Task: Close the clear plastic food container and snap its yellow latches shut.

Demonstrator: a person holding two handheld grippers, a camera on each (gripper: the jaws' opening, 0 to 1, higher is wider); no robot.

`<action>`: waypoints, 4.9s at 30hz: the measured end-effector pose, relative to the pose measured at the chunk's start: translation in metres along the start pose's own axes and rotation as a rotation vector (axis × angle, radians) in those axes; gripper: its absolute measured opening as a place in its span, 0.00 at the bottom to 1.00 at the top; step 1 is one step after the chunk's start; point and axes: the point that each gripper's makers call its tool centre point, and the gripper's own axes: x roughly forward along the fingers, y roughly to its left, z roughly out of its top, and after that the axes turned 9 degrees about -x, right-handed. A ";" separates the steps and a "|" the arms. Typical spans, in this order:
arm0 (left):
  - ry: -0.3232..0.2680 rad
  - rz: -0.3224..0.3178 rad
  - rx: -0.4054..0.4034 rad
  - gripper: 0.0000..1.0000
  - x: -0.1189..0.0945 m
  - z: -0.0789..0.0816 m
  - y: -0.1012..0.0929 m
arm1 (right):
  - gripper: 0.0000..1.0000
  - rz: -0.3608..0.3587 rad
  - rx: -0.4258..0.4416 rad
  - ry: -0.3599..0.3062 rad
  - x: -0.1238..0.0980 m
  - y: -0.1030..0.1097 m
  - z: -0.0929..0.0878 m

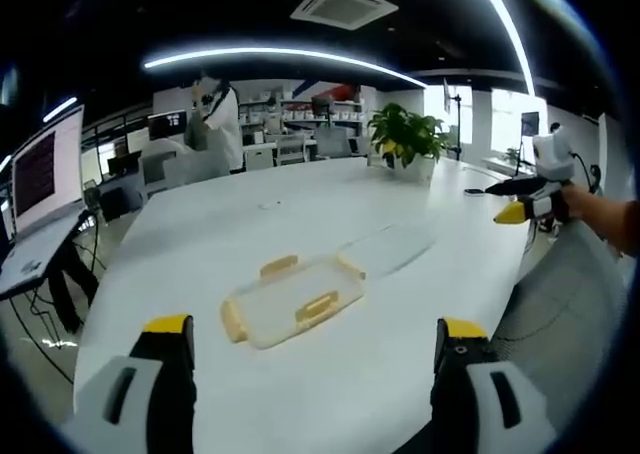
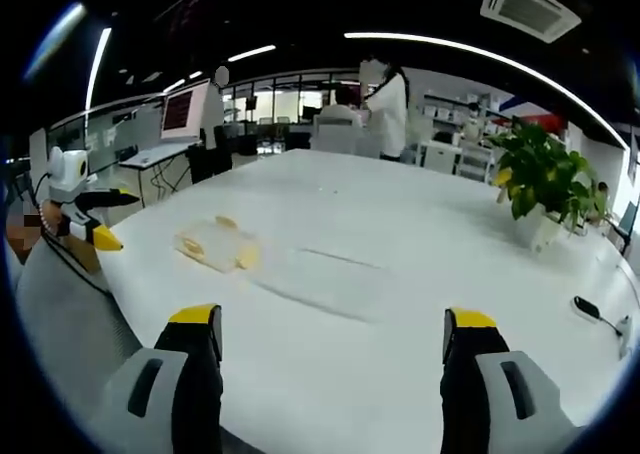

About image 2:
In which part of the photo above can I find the small black device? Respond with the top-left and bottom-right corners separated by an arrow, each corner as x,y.
572,295 -> 605,320

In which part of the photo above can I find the white storage shelf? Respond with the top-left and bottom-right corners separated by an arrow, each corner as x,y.
422,91 -> 501,126

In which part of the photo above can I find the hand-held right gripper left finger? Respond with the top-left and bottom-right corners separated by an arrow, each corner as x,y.
92,303 -> 224,454

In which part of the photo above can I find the short ceiling light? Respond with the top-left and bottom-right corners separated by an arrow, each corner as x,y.
227,44 -> 277,63

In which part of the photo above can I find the white plant pot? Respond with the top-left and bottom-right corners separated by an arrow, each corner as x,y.
528,207 -> 565,253

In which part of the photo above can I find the long curved ceiling light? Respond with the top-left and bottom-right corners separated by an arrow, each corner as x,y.
343,31 -> 630,149

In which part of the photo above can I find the white cabinet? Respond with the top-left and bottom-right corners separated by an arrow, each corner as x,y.
418,140 -> 464,176

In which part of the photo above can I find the straight ceiling light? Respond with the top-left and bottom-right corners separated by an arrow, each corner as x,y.
83,26 -> 113,111

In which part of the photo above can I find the green potted plant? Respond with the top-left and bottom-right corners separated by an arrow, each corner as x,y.
485,121 -> 615,237

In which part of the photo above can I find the ceiling air conditioner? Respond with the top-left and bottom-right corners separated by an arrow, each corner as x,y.
479,0 -> 583,44

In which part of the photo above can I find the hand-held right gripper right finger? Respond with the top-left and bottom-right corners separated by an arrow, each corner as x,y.
439,307 -> 582,454

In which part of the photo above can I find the grey office chair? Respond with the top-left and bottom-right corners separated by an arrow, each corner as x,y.
308,113 -> 359,155

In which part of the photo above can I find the large display screen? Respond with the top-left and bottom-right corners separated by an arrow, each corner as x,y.
159,77 -> 212,143

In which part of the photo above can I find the white desk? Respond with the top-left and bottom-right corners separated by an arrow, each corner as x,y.
118,141 -> 202,209

